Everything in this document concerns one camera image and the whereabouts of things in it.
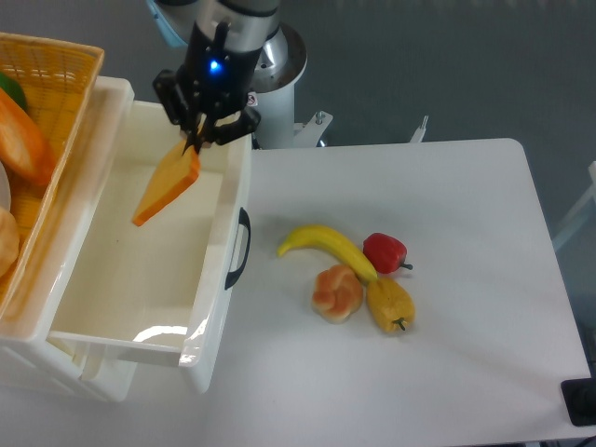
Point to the yellow toy banana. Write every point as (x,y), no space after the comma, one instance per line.
(325,238)

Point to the white drawer cabinet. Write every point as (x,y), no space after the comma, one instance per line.
(31,356)

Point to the yellow wicker basket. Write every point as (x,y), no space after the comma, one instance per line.
(57,78)

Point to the dark drawer handle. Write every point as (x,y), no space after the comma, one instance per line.
(241,250)

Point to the black device at edge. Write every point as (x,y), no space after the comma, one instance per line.
(579,399)

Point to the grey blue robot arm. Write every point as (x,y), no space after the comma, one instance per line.
(252,22)

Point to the white metal table bracket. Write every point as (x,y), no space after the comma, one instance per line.
(420,132)

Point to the knotted toy bread roll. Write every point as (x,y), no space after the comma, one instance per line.
(337,294)

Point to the orange toy baguette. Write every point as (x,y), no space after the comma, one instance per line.
(24,148)

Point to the green toy fruit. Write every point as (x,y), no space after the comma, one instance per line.
(13,89)

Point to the red toy bell pepper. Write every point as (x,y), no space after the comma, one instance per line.
(386,253)

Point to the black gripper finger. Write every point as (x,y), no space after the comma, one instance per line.
(191,130)
(204,134)

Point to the upper white drawer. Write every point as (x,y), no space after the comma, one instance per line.
(154,294)

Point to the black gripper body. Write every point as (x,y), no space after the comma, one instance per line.
(214,81)

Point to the yellow toy bell pepper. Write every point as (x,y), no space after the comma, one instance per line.
(391,306)

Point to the toy bread slice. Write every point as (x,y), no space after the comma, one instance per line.
(175,172)

